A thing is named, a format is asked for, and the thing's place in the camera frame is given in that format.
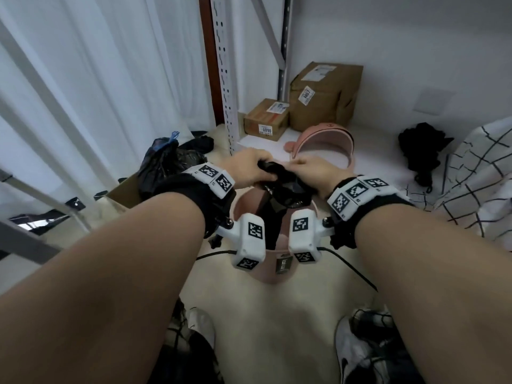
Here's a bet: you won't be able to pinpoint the person's right hand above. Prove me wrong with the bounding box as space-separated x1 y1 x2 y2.
292 155 357 201

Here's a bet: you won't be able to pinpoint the person's left hand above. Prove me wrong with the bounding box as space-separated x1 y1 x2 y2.
218 147 279 190

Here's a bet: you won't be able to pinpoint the pink trash bin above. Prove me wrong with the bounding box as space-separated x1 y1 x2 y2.
233 187 321 284

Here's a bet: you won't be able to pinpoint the glossy black trash bag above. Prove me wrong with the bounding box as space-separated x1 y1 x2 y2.
257 159 317 252

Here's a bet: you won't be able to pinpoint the pink bin lid ring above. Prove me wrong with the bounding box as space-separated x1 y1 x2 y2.
284 123 356 172

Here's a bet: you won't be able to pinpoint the black drawstring trash bag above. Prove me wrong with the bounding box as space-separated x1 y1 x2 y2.
137 131 209 201

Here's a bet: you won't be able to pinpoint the person's left forearm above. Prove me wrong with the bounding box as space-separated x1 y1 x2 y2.
0 191 207 384

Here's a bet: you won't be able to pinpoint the person's right forearm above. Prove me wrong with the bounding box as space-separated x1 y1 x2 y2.
355 203 512 384

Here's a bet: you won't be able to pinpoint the black white marker wristband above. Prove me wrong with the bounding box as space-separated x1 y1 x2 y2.
327 175 415 249
154 162 237 238

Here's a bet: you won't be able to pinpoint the small brown cardboard box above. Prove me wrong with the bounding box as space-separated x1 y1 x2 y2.
243 98 291 142

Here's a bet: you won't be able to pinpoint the large brown cardboard box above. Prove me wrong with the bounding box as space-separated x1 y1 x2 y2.
289 61 364 132

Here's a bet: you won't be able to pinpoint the white metal shelf rack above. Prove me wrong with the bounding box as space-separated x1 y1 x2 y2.
207 0 441 188

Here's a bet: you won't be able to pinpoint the open cardboard box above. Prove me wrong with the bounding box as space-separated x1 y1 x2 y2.
106 175 143 211

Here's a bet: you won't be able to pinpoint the white sheer curtain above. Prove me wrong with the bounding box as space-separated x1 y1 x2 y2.
0 0 217 204

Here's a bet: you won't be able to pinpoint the white sneaker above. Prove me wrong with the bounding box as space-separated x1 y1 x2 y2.
188 307 217 348
334 315 391 384

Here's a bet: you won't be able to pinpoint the black white plaid trousers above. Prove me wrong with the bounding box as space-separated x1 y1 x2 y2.
148 298 427 384

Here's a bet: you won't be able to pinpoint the black glossy board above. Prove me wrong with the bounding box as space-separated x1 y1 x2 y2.
7 197 109 236

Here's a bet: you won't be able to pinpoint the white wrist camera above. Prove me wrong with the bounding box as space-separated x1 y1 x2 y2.
214 213 267 271
287 209 335 265

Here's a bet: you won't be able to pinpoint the black camera cable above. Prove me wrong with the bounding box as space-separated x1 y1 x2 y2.
318 246 379 292
196 250 237 261

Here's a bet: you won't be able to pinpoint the white wall plate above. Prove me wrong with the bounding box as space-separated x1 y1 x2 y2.
413 86 455 116

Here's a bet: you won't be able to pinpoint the white metal frame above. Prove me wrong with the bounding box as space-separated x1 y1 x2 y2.
0 19 117 265

